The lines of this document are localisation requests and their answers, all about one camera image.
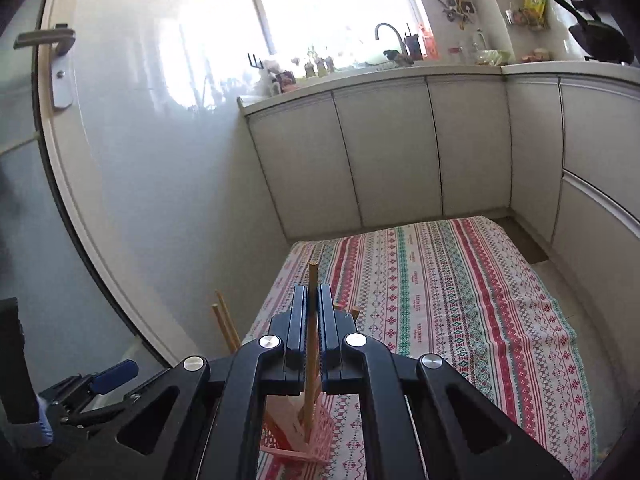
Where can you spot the curved metal faucet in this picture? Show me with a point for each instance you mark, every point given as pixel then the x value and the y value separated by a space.
pixel 387 26

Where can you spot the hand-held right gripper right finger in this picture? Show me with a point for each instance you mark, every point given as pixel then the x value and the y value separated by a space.
pixel 326 332

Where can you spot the red labelled jar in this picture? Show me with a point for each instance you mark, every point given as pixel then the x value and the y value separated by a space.
pixel 286 81

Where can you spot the yellow snack packet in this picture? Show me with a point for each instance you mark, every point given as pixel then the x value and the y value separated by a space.
pixel 534 7

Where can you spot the kitchen window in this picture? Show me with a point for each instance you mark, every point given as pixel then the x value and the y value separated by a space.
pixel 325 10

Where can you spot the orange bottle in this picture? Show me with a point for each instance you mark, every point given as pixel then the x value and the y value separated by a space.
pixel 428 42

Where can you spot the red green patterned tablecloth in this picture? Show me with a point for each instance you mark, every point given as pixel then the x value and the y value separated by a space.
pixel 450 310

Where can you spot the pink plastic utensil basket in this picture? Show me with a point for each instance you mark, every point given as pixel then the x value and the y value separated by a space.
pixel 319 425

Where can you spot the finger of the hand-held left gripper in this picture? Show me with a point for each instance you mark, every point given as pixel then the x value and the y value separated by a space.
pixel 117 372

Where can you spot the black bottle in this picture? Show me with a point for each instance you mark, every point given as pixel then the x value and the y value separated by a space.
pixel 414 46

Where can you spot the black frying pan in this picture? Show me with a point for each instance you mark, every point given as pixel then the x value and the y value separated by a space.
pixel 602 37

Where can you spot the white glossy door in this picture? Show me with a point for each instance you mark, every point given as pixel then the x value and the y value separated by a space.
pixel 150 160

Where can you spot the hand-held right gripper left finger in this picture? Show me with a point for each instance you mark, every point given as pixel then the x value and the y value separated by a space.
pixel 299 332

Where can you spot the black hook rack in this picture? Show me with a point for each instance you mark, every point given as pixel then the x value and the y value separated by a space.
pixel 254 61

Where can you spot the green cabbage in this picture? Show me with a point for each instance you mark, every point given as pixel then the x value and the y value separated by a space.
pixel 494 56

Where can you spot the white kitchen cabinets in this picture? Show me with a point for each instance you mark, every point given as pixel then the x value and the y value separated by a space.
pixel 400 150

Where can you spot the clear bottle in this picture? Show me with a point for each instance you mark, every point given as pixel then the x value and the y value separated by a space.
pixel 480 41

